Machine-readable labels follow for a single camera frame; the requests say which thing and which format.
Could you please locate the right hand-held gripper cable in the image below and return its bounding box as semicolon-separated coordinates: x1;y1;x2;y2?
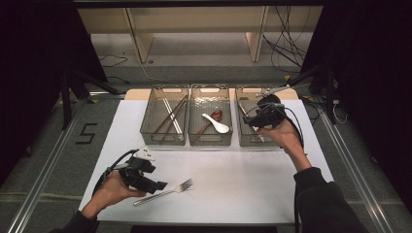
258;102;306;150

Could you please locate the steel fork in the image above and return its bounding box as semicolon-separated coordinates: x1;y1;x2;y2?
132;178;194;208

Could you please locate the white ceramic spoon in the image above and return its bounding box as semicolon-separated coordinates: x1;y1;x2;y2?
201;113;230;135

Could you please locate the black floor cable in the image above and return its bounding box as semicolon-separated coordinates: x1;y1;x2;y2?
97;53;129;69

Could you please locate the white looped cable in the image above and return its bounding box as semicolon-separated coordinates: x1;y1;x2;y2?
332;98;349;125

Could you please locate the person's right hand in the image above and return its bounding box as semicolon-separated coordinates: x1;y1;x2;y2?
257;118;309;163

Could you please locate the black metal stand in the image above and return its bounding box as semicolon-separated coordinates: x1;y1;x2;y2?
281;63;338;125

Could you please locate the black overhead beam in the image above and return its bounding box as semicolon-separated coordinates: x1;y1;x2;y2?
72;0;325;9

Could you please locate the white floor cable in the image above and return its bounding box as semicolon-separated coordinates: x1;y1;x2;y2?
140;61;173;84

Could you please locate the smoky transparent plastic bin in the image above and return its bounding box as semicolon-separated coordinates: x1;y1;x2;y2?
188;83;234;148
235;84;288;148
139;83;190;147

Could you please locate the light wooden table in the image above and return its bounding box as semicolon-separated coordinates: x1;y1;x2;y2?
124;87;299;101

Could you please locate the white chopstick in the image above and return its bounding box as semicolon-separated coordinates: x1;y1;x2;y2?
164;97;184;135
162;97;181;135

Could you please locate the brown wooden spoon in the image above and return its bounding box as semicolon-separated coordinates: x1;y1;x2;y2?
193;109;224;137

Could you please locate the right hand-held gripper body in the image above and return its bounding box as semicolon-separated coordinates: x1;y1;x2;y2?
256;84;292;129

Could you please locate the black tripod stand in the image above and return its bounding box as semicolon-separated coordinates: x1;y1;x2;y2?
59;68;121;130

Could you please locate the black curtain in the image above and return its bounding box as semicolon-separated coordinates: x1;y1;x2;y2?
300;0;412;208
0;0;109;183

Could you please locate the short aluminium floor rail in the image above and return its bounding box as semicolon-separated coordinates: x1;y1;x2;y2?
87;91;127;100

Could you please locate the bundle of black cables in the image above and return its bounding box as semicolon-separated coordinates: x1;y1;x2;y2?
261;5;314;75

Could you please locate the person's left hand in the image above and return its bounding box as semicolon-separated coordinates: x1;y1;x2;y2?
81;170;148;221

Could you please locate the brown wooden chopstick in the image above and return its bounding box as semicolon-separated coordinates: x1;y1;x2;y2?
162;96;189;135
153;94;189;135

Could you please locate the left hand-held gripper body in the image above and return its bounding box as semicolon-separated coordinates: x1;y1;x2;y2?
118;146;157;192

